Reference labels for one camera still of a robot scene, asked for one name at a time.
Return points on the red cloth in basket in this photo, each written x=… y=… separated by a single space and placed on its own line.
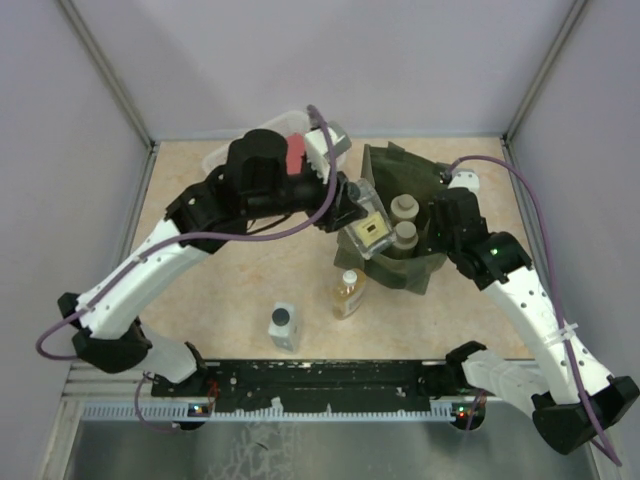
x=295 y=154

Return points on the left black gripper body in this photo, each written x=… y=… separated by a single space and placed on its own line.
x=307 y=192

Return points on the clear square bottle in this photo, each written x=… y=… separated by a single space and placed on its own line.
x=284 y=327
x=374 y=233

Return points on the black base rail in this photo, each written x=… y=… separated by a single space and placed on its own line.
x=367 y=386

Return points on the amber liquid bottle white cap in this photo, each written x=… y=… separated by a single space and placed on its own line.
x=348 y=293

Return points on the clear square bottle front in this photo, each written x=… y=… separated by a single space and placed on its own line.
x=284 y=327

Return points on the cream bottle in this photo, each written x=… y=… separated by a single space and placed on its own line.
x=405 y=241
x=404 y=208

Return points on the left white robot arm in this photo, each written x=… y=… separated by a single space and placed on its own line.
x=110 y=334

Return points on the right aluminium frame post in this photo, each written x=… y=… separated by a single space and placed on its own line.
x=569 y=24

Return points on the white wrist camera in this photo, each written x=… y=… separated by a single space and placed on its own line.
x=461 y=178
x=317 y=151

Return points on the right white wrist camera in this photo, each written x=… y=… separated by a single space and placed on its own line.
x=461 y=178

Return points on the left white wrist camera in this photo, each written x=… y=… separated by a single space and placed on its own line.
x=317 y=151

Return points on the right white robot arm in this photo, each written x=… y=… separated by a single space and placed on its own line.
x=573 y=395

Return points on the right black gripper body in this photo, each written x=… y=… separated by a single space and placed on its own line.
x=439 y=240

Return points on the olive green canvas bag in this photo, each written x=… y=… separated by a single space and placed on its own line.
x=393 y=171

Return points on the left aluminium frame post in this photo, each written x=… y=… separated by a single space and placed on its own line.
x=105 y=70

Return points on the aluminium frame post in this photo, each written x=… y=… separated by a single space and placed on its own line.
x=105 y=70
x=569 y=24

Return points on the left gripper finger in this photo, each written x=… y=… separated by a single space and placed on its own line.
x=338 y=217
x=347 y=192

